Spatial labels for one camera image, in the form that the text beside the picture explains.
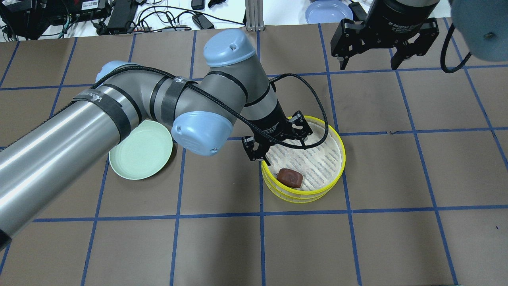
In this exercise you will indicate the blue plate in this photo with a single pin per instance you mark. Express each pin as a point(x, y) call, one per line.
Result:
point(327, 11)

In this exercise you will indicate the yellow steamer basket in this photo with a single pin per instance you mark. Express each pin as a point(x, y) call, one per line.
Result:
point(321, 168)

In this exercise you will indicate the light green plate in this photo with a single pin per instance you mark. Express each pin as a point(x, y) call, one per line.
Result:
point(143, 153)

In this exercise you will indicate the aluminium frame post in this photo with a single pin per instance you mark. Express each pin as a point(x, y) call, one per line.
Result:
point(254, 15)

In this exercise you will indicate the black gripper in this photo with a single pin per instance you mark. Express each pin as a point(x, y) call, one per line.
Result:
point(271, 124)

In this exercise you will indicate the brown bun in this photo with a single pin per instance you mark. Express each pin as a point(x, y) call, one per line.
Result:
point(290, 178)

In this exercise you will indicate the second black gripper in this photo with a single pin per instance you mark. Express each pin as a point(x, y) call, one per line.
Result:
point(391, 20)

